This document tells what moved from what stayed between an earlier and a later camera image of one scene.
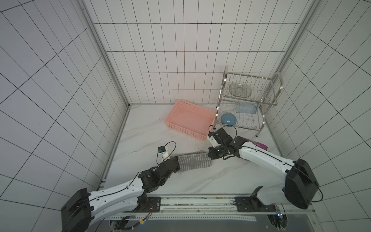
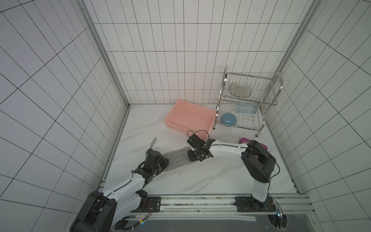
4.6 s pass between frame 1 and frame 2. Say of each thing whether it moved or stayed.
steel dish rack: stayed
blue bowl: stayed
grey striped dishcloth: moved
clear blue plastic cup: stayed
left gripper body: moved
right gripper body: moved
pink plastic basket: stayed
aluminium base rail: stayed
